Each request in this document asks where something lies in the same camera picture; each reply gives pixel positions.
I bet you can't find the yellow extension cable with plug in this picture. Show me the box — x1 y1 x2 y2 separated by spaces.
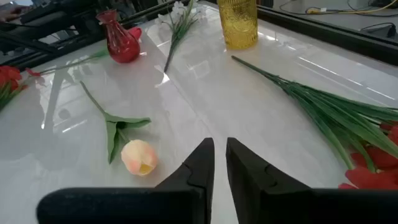
305 0 398 16

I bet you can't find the white artificial flower bunch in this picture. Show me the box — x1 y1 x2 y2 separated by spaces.
154 0 206 74

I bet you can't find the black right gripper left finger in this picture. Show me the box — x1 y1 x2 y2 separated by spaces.
35 137 216 224

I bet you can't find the black floor cable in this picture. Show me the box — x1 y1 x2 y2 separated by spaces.
279 0 398 18

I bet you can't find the black aluminium table frame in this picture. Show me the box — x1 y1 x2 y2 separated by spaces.
0 0 398 71

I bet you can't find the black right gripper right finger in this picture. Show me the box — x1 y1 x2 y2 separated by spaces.
225 137 398 224

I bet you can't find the red glass vase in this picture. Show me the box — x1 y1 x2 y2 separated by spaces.
95 8 142 64

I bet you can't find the yellow glass vase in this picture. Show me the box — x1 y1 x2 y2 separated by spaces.
216 0 259 50

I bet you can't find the red artificial flower bunch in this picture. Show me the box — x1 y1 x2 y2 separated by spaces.
231 55 398 190
0 64 42 112

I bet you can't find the peach artificial tulip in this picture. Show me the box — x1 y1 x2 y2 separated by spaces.
79 80 159 177

